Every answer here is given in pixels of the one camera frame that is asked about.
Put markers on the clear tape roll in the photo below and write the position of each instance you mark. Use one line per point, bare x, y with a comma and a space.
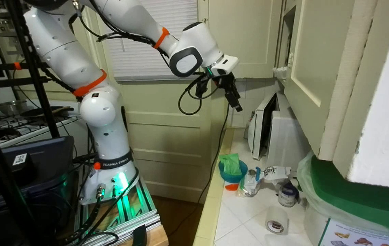
278, 221

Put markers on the closed cream cabinet door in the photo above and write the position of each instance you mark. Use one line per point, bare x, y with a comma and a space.
249, 27

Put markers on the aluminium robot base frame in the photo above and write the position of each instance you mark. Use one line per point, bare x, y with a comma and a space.
126, 213

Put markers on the open cream cabinet door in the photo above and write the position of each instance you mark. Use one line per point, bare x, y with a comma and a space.
335, 68

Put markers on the blue plastic bowl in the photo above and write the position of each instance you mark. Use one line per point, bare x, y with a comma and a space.
233, 175

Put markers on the small dark jar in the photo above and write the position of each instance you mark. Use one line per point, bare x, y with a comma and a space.
289, 194

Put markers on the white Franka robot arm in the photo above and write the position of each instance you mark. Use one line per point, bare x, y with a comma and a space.
66, 49

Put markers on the black metal stand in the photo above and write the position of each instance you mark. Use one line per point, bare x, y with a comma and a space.
31, 68

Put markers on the printed paper sheet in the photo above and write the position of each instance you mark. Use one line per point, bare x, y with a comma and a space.
362, 233

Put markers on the green lidded container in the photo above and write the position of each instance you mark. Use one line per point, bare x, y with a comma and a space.
362, 199

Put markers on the black equipment case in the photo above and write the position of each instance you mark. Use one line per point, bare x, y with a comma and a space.
31, 164

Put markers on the green packet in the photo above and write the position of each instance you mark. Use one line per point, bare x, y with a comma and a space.
231, 164

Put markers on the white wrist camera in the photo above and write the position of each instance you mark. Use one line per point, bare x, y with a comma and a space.
226, 62

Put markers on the white window blind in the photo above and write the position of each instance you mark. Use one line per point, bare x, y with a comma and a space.
134, 58

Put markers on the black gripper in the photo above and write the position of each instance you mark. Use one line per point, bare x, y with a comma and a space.
223, 82

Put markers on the white microwave oven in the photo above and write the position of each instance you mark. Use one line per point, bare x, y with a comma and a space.
280, 136

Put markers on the gas stove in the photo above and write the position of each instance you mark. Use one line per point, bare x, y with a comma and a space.
21, 123

